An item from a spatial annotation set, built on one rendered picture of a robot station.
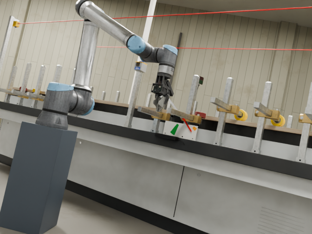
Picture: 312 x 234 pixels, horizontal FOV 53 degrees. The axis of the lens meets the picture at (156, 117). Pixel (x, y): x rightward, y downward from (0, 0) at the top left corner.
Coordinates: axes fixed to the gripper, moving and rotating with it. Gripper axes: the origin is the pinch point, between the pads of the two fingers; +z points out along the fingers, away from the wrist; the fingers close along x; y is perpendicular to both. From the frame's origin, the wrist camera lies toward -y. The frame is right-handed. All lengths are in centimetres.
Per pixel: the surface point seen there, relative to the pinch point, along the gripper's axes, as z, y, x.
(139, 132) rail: 15, -39, -38
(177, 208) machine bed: 64, -62, -7
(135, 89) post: -17, -41, -53
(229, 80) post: -30, -40, 22
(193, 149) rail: 18.6, -38.0, 7.8
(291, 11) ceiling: -252, -412, -39
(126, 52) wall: -138, -326, -321
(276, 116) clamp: -11, -39, 56
